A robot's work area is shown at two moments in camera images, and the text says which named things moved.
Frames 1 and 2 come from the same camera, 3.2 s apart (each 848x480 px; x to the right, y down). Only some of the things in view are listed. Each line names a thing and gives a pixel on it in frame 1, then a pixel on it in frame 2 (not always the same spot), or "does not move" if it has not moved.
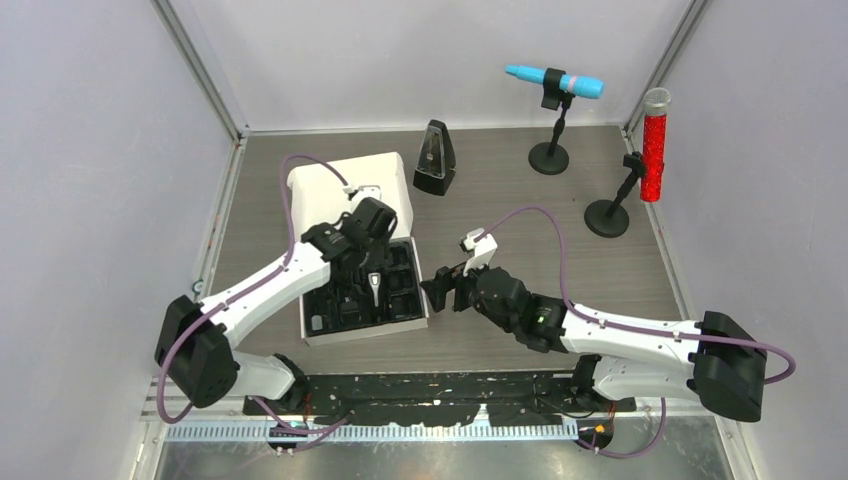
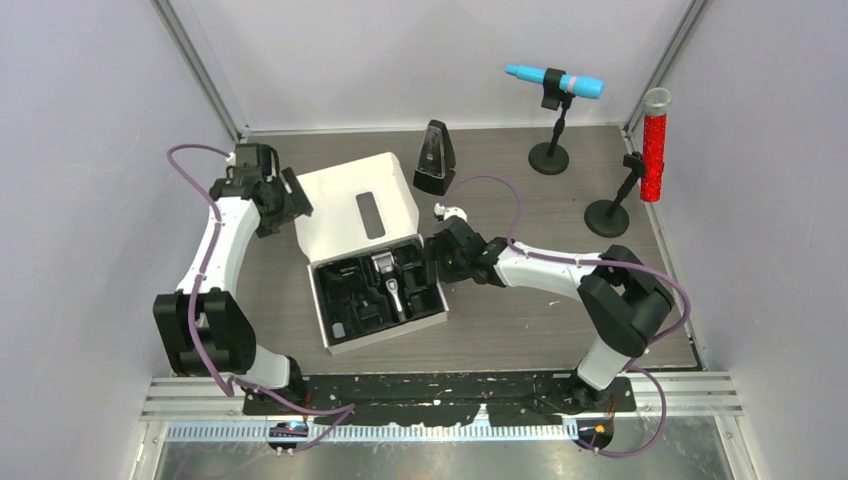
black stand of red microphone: x=608 y=218 does not move
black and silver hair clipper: x=375 y=279 → x=392 y=285
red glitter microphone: x=654 y=144 does not move
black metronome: x=436 y=167 does not move
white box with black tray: x=390 y=294 does not move
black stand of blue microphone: x=547 y=160 does not move
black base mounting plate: x=364 y=399 does not move
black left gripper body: x=372 y=248 → x=281 y=213
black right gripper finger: x=437 y=288 → x=431 y=259
